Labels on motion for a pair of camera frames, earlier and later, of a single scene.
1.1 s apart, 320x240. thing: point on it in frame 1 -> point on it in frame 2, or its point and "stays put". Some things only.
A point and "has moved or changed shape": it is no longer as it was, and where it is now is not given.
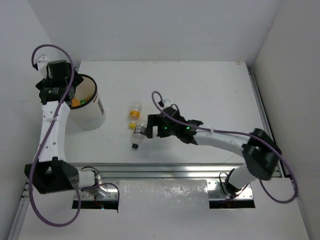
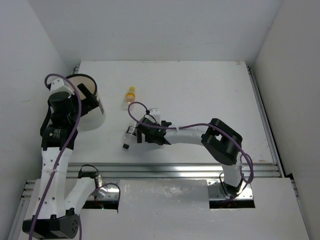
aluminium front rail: (175, 170) stays put
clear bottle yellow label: (134, 114) -> (130, 97)
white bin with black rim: (86, 111) stays put
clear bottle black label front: (138, 136) has moved or changed shape
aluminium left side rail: (15, 232) stays put
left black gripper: (75, 81) -> (88, 97)
